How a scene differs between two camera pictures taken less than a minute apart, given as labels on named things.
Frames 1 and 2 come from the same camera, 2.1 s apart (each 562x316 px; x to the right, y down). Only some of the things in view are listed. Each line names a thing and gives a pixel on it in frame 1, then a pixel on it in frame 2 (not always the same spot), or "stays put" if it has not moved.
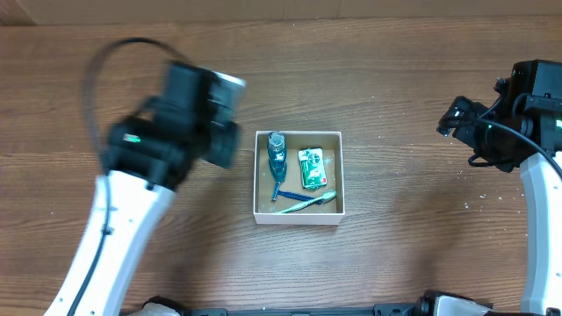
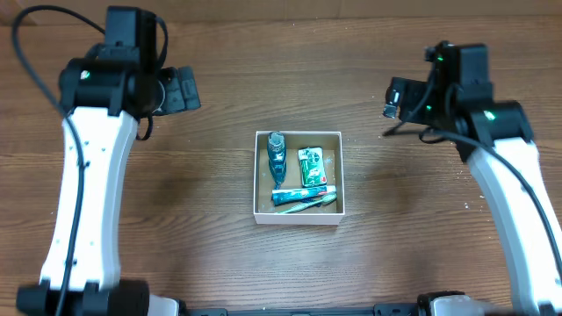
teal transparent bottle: (277, 156) stays put
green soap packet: (313, 168) stays put
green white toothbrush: (326, 197) stays put
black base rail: (170, 308) stays put
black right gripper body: (459, 119) -> (407, 104)
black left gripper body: (221, 143) -> (185, 90)
